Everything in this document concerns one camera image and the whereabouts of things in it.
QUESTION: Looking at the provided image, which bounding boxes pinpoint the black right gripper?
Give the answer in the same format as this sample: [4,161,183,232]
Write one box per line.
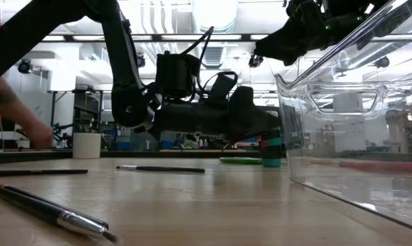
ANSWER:
[253,0,391,68]

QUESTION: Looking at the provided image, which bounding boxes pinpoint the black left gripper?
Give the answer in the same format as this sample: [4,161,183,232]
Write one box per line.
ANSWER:
[149,85,282,143]

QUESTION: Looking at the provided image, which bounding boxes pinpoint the teal paint bottle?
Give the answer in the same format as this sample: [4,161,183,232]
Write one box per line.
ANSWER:
[260,128,283,169]

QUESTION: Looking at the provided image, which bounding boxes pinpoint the black paintbrush long silver ferrule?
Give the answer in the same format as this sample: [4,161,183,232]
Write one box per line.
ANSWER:
[115,165,206,174]

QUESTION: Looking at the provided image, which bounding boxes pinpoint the long black pencil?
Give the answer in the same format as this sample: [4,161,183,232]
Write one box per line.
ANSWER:
[0,169,89,178]

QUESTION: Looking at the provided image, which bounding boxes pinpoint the thick black paintbrush chrome ferrule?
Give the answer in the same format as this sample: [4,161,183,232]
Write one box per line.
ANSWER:
[0,184,120,245]

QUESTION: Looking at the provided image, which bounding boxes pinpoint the clear plastic bin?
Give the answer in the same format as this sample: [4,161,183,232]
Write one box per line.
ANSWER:
[273,0,412,235]

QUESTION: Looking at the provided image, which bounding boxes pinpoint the small green plant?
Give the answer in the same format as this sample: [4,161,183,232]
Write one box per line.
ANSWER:
[76,119,99,135]

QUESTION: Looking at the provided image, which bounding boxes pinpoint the white plant pot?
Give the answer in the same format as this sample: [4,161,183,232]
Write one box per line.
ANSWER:
[72,133,102,160]

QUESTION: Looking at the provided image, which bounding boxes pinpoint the person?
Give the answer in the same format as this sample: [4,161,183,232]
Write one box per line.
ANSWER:
[0,0,53,151]

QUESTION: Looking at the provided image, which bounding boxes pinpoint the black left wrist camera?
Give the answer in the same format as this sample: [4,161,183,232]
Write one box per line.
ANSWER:
[208,70,240,100]

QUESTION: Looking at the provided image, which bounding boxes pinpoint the green-handled scissors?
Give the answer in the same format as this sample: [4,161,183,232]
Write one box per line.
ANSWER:
[219,156,263,166]

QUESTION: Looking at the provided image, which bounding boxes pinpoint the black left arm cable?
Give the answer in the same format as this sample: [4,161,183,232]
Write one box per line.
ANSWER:
[178,25,240,103]

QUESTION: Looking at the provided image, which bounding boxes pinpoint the black aluminium table frame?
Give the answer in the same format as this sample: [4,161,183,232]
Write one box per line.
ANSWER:
[0,149,285,165]

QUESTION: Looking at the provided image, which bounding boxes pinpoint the red-handled scissors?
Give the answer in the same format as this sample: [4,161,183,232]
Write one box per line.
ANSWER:
[338,160,412,174]

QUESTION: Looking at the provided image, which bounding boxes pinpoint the black background workstation frame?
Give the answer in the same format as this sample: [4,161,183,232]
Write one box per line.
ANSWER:
[50,89,278,151]

